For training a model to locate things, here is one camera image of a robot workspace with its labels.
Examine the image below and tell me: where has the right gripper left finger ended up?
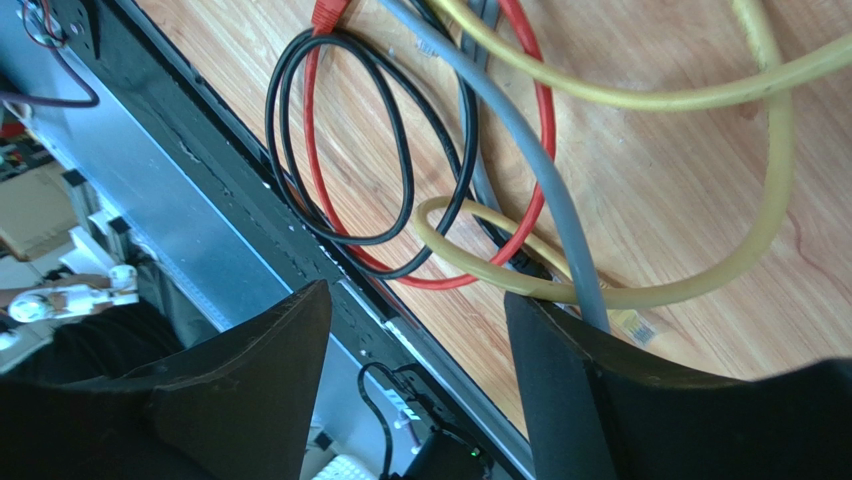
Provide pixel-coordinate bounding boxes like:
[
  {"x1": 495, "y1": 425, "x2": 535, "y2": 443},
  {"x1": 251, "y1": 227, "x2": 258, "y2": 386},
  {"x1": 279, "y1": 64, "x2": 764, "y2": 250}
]
[{"x1": 1, "y1": 280, "x2": 332, "y2": 479}]

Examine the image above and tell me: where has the grey ethernet cable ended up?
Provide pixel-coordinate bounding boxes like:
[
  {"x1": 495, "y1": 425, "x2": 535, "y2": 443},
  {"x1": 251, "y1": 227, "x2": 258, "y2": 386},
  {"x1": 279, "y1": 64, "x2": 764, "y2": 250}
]
[{"x1": 375, "y1": 0, "x2": 612, "y2": 334}]

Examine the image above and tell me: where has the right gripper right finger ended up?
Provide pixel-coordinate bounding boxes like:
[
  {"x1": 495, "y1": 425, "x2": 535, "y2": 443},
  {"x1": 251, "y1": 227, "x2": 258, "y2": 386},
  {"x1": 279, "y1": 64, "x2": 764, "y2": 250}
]
[{"x1": 504, "y1": 293, "x2": 851, "y2": 479}]

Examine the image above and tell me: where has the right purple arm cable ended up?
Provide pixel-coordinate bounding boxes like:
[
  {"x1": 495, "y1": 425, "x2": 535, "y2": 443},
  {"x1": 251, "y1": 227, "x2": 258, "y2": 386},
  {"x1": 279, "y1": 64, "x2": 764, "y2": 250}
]
[{"x1": 0, "y1": 0, "x2": 101, "y2": 110}]

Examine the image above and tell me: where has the red ethernet cable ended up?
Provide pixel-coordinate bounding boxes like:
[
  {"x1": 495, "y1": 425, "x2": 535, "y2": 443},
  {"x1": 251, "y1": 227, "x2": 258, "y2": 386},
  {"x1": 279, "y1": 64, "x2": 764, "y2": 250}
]
[{"x1": 302, "y1": 0, "x2": 558, "y2": 291}]

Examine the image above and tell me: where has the black ethernet cable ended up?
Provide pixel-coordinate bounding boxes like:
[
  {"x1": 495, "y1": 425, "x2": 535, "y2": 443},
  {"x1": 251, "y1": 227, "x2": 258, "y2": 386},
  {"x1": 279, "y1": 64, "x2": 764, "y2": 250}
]
[{"x1": 264, "y1": 0, "x2": 554, "y2": 281}]

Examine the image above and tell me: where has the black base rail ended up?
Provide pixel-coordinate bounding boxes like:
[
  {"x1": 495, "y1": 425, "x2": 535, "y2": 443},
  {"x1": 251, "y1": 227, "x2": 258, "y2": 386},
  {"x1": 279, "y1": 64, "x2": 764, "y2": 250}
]
[{"x1": 50, "y1": 1, "x2": 534, "y2": 479}]

